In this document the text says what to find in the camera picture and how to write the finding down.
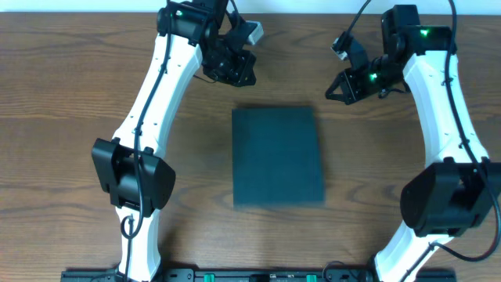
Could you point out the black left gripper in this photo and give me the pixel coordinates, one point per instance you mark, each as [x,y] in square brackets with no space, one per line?
[241,59]

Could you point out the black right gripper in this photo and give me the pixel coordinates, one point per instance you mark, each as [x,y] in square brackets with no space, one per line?
[351,84]

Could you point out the dark green box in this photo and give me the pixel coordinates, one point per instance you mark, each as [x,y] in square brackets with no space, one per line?
[276,159]

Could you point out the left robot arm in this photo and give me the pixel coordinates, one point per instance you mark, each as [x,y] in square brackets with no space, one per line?
[191,36]

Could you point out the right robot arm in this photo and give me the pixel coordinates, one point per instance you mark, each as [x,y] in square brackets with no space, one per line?
[459,185]

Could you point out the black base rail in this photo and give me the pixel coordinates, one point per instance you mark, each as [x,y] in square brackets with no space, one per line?
[190,275]

